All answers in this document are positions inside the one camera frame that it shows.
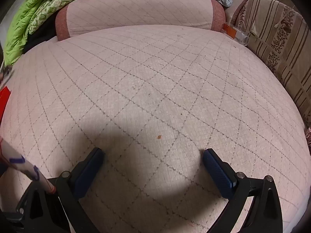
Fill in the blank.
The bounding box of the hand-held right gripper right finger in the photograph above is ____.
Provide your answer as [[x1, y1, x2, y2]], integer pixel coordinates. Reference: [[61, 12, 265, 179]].
[[204, 149, 283, 233]]

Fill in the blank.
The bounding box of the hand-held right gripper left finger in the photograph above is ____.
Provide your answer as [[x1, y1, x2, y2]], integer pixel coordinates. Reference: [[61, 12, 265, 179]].
[[16, 148, 105, 233]]

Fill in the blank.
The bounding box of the red cardboard tray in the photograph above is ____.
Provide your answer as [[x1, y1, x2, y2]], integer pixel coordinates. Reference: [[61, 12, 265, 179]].
[[0, 86, 11, 124]]

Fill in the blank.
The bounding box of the white stick with blue marks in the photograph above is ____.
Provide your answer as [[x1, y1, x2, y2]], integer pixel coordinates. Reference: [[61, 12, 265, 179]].
[[0, 137, 57, 195]]

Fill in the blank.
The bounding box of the plastic bottle with orange label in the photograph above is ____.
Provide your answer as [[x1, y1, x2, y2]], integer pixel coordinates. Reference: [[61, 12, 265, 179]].
[[222, 23, 251, 45]]

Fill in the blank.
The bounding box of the black cloth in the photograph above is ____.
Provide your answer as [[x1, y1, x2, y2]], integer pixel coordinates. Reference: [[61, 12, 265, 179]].
[[23, 17, 59, 54]]

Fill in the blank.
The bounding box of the striped beige floral cover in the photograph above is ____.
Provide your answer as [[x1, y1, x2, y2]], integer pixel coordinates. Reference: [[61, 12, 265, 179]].
[[231, 0, 311, 127]]

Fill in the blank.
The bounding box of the pink bolster pillow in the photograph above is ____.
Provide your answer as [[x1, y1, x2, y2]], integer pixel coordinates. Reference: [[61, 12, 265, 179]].
[[55, 0, 226, 42]]

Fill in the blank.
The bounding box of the plain green quilt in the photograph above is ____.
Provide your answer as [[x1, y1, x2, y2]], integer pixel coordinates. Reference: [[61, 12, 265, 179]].
[[5, 0, 80, 66]]

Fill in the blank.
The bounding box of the green floral patterned quilt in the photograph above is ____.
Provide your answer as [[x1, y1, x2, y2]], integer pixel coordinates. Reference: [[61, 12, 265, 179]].
[[28, 0, 102, 36]]

